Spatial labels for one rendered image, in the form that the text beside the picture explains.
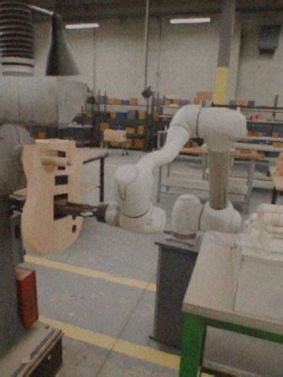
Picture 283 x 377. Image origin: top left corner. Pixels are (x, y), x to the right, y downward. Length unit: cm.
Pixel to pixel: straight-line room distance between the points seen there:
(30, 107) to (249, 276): 79
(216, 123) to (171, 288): 104
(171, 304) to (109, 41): 1224
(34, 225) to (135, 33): 1225
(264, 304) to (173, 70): 1175
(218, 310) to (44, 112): 76
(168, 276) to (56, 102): 127
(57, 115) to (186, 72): 1140
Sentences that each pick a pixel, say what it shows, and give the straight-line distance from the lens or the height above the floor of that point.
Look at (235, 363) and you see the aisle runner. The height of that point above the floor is 0.
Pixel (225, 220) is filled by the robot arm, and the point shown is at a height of 90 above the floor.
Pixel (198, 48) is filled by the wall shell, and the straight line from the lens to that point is 1231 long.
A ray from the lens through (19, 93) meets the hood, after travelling 101.
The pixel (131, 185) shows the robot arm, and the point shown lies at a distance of 86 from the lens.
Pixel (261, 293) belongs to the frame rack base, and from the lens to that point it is 85.
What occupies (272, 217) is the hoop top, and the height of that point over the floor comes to 121.
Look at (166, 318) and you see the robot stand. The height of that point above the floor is 19.
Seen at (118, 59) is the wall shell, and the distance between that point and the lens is 1313.
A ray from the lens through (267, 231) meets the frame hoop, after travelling 79.
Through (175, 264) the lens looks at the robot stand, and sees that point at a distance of 179.
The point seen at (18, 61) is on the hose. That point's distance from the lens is 106.
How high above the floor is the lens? 144
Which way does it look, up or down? 16 degrees down
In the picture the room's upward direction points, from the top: 3 degrees clockwise
